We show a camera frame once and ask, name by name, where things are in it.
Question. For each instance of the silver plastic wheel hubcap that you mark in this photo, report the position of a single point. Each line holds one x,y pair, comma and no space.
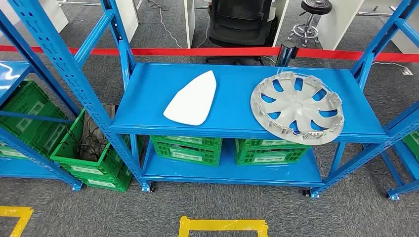
294,108

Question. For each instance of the white desk panel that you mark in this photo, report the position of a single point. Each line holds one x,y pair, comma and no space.
127,16
189,23
283,13
340,23
407,45
55,13

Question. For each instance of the chrome barrier post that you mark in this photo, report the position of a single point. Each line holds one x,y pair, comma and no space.
286,54

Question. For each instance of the red barrier belt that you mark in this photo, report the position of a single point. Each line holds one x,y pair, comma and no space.
196,51

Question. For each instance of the black round stool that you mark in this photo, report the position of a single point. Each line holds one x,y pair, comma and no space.
316,6

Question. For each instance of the black mesh office chair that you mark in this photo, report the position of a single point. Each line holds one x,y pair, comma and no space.
239,23

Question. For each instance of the white floor socket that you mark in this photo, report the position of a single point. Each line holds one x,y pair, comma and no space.
407,71

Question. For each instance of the white triangular plastic panel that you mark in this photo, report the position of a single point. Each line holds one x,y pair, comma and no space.
193,101

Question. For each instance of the yellow floor tape square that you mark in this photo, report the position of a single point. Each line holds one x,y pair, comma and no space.
222,225
19,212

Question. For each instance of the blue metal shelf rack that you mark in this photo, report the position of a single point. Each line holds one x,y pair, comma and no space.
229,98
13,73
407,163

